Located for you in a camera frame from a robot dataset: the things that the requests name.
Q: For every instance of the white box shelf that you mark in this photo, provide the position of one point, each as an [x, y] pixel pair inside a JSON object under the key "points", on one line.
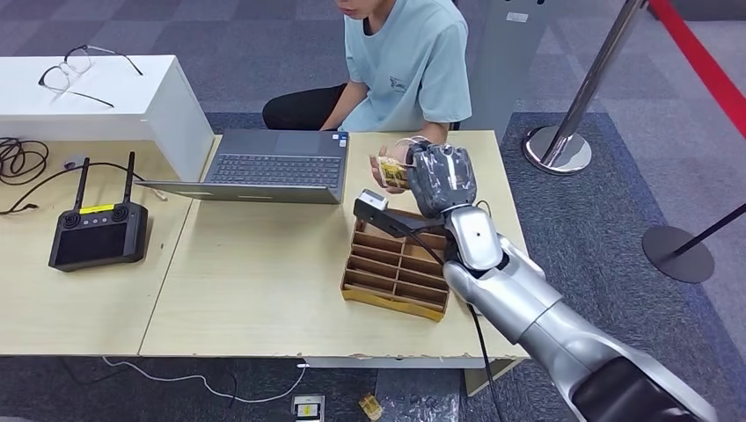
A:
{"points": [[122, 108]]}

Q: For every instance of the yellow card on floor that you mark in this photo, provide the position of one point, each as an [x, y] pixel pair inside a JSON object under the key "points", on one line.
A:
{"points": [[371, 406]]}

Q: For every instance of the red barrier belt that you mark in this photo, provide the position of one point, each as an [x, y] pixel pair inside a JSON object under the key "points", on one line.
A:
{"points": [[705, 64]]}

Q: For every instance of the grey kiosk stand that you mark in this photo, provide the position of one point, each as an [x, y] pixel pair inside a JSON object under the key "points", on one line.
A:
{"points": [[504, 70]]}

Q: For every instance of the person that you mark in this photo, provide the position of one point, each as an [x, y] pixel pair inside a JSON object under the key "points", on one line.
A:
{"points": [[414, 64]]}

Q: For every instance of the person's left hand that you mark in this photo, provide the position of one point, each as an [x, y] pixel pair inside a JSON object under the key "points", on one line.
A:
{"points": [[390, 154]]}

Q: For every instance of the person's left forearm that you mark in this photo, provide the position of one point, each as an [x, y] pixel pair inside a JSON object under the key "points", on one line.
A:
{"points": [[434, 133]]}

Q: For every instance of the cardboard card organizer box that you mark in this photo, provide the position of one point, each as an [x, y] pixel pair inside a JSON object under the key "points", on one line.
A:
{"points": [[384, 274]]}

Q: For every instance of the small device with yellow label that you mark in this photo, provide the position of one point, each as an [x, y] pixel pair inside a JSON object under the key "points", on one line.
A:
{"points": [[307, 409]]}

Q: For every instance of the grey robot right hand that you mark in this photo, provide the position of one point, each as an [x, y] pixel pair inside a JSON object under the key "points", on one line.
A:
{"points": [[443, 180]]}

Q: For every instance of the person's right forearm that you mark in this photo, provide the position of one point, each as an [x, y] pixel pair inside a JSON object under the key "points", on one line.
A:
{"points": [[349, 105]]}

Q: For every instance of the clear plastic bag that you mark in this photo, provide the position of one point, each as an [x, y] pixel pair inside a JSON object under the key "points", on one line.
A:
{"points": [[422, 402]]}

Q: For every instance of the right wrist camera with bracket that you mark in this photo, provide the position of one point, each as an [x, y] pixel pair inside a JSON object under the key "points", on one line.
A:
{"points": [[373, 201]]}

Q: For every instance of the chrome stanchion post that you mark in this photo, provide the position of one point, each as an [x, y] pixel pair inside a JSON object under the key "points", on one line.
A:
{"points": [[557, 148]]}

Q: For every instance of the table leg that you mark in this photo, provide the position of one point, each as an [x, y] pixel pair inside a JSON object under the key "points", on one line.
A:
{"points": [[489, 375]]}

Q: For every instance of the black stanchion post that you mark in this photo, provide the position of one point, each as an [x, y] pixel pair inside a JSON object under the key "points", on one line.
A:
{"points": [[678, 254]]}

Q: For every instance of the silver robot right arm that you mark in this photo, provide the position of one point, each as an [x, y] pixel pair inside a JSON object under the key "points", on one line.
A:
{"points": [[524, 303]]}

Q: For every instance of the black-framed eyeglasses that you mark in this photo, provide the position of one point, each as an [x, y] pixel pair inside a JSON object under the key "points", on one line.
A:
{"points": [[77, 60]]}

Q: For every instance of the grey open laptop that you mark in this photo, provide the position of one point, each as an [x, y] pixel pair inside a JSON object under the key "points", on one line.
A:
{"points": [[277, 169]]}

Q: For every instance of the black remote controller with antennas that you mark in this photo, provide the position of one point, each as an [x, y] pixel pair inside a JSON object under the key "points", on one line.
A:
{"points": [[96, 242]]}

